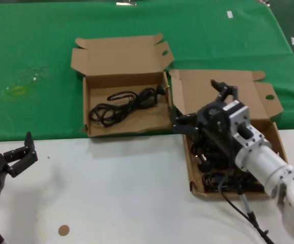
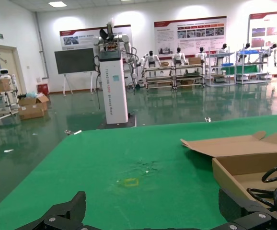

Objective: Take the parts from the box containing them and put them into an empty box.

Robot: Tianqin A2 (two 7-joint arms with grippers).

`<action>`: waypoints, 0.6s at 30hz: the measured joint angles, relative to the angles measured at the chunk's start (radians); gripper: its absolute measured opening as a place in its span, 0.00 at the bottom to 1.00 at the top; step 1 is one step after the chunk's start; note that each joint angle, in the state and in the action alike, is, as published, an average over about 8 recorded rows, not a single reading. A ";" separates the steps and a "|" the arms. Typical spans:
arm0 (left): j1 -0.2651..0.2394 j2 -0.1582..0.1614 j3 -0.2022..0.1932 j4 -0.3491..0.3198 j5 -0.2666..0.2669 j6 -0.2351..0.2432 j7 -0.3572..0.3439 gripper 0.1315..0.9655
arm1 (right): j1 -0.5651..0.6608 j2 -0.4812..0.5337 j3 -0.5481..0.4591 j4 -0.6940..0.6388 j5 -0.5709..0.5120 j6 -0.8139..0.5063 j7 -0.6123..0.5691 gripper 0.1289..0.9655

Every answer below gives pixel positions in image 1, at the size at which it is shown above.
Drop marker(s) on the cardboard box with creased lid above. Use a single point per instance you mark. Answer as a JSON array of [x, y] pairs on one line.
[[198, 91]]

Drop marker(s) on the round brown cardboard disc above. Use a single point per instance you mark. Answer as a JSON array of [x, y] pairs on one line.
[[63, 230]]

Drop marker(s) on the cardboard box with straight lid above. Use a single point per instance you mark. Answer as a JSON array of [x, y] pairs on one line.
[[126, 63]]

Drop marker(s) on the small white paper scrap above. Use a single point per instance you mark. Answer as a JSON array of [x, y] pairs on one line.
[[35, 77]]

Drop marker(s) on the green table cloth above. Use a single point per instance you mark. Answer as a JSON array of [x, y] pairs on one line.
[[35, 38]]

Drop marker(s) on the silver metal clip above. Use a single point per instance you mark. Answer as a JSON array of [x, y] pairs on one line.
[[125, 3], [264, 2]]

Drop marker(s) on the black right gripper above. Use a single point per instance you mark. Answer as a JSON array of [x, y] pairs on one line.
[[214, 119]]

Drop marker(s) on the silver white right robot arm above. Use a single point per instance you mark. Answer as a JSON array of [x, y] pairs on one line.
[[261, 157]]

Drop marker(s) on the white tape strip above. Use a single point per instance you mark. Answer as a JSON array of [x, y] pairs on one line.
[[229, 14]]

